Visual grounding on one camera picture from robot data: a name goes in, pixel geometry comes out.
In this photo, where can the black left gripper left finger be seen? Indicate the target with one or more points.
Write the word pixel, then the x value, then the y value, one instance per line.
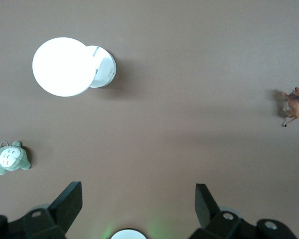
pixel 64 204

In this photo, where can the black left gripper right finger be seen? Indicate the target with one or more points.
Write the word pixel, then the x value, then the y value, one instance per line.
pixel 204 206

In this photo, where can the brown lion statue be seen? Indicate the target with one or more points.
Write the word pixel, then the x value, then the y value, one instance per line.
pixel 295 104

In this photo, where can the green grey Totoro plush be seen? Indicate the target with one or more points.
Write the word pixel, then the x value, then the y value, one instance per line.
pixel 10 156

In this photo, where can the white round desk lamp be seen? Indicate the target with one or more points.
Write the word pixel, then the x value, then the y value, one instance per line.
pixel 62 67

